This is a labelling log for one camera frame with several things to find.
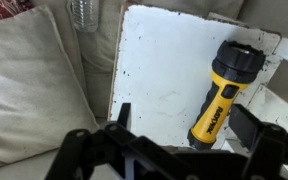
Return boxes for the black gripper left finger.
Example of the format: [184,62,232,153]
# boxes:
[117,103,131,128]

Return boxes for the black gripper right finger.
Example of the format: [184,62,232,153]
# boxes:
[229,104,265,153]

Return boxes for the yellow black flashlight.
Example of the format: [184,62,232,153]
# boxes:
[187,41,266,150]

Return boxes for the clear plastic water bottle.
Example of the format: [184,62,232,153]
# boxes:
[71,0,99,32]

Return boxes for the small white wooden chair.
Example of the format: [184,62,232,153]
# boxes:
[109,4,281,146]

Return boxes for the large beige pillow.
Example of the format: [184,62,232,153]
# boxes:
[0,5,98,166]

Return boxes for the red patterned cushion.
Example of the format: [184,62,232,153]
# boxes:
[0,0,33,20]

